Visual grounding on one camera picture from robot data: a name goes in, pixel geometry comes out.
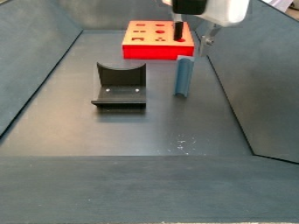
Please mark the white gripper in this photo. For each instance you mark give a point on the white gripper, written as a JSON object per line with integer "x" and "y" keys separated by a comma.
{"x": 222, "y": 13}

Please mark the black curved fixture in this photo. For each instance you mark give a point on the black curved fixture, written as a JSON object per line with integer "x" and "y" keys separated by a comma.
{"x": 122, "y": 86}

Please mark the red shape sorter block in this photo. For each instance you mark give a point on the red shape sorter block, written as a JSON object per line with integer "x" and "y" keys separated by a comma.
{"x": 149, "y": 41}

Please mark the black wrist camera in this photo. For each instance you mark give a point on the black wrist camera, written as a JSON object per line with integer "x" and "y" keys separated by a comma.
{"x": 189, "y": 7}

